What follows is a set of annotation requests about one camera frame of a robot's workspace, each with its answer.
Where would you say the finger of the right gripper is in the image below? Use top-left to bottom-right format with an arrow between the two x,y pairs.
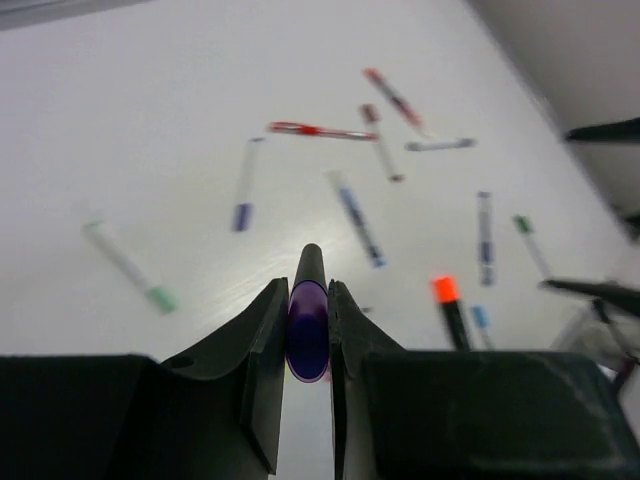
540,278 -> 639,318
564,117 -> 640,144

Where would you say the red clear pen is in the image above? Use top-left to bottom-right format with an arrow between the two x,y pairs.
362,68 -> 432,138

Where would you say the orange cap black highlighter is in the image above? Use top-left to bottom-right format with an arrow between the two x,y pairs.
432,276 -> 472,352

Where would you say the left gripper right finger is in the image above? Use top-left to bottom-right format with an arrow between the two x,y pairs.
329,281 -> 639,479

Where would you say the dark red cap marker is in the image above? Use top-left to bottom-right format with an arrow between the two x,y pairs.
360,104 -> 404,183

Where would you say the green cap white marker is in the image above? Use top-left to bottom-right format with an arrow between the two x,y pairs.
512,215 -> 552,280

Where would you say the blue clear pen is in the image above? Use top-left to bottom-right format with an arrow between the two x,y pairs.
327,171 -> 386,268

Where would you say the light blue cap marker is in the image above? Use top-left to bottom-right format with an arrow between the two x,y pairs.
471,305 -> 495,350

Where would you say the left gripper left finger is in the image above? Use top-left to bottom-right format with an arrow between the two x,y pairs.
1,278 -> 289,479

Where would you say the dark blue pen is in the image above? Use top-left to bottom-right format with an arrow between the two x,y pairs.
477,191 -> 495,286

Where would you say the purple cap black highlighter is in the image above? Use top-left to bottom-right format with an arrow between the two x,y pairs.
285,243 -> 329,383

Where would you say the red gel pen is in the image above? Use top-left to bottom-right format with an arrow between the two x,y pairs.
267,121 -> 379,141

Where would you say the mint cap white marker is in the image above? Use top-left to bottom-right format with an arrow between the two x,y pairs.
82,221 -> 178,314

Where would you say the purple cap white marker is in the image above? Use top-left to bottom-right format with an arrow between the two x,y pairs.
232,137 -> 265,232

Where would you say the grey cap white marker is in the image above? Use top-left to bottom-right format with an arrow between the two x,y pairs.
405,138 -> 476,152

